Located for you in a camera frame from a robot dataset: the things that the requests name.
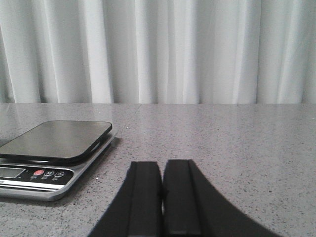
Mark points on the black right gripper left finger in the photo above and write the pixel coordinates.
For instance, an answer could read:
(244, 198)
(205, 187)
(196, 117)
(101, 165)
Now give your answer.
(136, 209)

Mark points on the white pleated curtain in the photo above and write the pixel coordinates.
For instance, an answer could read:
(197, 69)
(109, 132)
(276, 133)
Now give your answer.
(158, 51)

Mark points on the black silver kitchen scale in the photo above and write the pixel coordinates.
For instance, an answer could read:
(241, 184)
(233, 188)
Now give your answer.
(46, 161)

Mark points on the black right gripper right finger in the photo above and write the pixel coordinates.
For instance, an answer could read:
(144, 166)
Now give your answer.
(194, 208)

